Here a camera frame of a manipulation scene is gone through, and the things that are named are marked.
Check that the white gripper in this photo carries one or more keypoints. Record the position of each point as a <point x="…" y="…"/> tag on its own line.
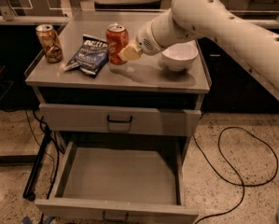
<point x="146" y="39"/>

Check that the red coke can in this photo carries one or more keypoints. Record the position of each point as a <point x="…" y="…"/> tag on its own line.
<point x="117" y="38"/>

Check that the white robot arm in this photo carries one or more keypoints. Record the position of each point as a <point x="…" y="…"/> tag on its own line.
<point x="254" y="48"/>

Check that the grey drawer cabinet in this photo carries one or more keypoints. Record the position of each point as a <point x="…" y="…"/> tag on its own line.
<point x="144" y="83"/>

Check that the gold brown soda can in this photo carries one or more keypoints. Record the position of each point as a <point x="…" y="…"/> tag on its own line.
<point x="50" y="43"/>

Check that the closed top drawer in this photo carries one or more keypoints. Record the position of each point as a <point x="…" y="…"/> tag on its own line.
<point x="116" y="119"/>

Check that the open middle drawer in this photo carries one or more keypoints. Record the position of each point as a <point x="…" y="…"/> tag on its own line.
<point x="139" y="184"/>

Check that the blue chip bag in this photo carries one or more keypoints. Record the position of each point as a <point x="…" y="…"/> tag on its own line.
<point x="90" y="58"/>

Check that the white bowl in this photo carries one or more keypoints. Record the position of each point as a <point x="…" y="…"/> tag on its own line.
<point x="179" y="57"/>

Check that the black table leg frame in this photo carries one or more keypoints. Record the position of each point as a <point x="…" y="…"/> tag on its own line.
<point x="34" y="160"/>

